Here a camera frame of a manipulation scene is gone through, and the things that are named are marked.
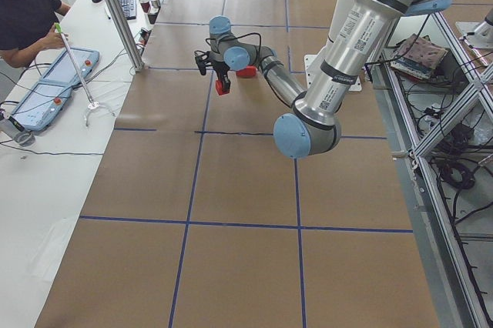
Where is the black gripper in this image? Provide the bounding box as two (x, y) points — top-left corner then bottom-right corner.
(193, 50), (230, 83)

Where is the red block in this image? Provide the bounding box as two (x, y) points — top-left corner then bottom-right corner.
(215, 79), (230, 95)
(236, 65), (257, 79)

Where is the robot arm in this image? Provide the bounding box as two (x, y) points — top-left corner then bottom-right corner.
(194, 0), (452, 159)

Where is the upper teach pendant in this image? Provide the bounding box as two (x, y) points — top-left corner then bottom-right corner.
(39, 48), (100, 87)

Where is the teach pendant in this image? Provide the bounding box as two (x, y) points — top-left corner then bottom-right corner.
(12, 82), (72, 132)
(39, 48), (100, 87)

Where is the metal reacher grabber tool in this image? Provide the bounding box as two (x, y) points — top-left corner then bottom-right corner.
(53, 22), (116, 128)

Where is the seated person black shirt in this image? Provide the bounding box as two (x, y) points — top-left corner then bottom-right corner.
(1, 0), (70, 68)

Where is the stack of books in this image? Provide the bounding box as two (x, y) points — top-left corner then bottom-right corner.
(390, 34), (448, 80)

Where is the lower teach pendant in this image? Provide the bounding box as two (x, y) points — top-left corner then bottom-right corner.
(12, 82), (72, 132)

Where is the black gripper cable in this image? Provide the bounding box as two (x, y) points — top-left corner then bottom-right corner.
(205, 32), (263, 55)

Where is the aluminium frame post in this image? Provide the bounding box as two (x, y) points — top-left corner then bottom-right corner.
(106, 0), (144, 72)

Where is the aluminium side frame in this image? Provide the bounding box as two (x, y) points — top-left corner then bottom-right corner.
(367, 3), (492, 327)

